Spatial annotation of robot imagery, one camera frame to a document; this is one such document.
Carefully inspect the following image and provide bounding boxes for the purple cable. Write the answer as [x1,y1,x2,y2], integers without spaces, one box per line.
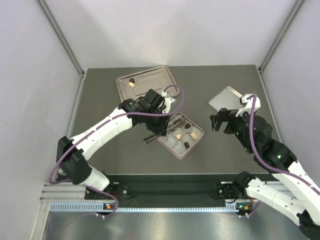
[48,84,186,217]
[246,93,320,218]

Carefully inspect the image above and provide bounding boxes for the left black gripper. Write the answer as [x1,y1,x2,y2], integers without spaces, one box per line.
[144,107,171,137]

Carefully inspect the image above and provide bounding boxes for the silver tin lid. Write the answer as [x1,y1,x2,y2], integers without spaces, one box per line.
[208,86,242,112]

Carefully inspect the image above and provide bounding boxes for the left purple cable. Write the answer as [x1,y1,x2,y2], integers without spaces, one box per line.
[48,84,186,217]

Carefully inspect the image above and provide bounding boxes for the metal tongs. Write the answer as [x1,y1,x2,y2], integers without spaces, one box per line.
[141,122,177,146]

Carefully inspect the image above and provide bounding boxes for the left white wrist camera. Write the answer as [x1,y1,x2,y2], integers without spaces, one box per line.
[161,91,176,114]

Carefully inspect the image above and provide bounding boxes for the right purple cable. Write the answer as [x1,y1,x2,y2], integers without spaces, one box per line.
[246,93,320,218]

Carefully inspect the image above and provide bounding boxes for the white cable duct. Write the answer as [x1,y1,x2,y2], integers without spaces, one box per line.
[49,202,253,213]

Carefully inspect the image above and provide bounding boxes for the white paper cup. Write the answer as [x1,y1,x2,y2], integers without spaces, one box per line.
[173,141,186,155]
[173,116,186,128]
[189,127,203,141]
[166,134,178,148]
[172,127,186,141]
[181,121,193,134]
[181,134,195,149]

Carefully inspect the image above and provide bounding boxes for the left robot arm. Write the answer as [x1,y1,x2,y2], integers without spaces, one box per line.
[56,89,175,199]

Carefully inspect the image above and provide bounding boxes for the pink square tin box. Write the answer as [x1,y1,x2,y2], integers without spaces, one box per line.
[157,112,205,160]

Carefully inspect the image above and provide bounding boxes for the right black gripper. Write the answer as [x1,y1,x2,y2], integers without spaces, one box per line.
[209,106,254,153]

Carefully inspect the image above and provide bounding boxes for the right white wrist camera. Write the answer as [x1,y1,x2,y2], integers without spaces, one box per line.
[235,93,261,117]

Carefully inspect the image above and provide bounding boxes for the silver metal tray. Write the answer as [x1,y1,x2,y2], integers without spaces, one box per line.
[115,66,176,102]

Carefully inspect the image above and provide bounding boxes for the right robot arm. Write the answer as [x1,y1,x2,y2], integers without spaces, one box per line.
[209,108,320,240]

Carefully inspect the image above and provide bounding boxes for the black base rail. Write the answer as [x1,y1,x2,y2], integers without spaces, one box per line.
[84,179,253,208]

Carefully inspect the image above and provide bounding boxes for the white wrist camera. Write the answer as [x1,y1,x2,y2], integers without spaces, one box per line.
[161,91,176,114]
[235,93,261,117]

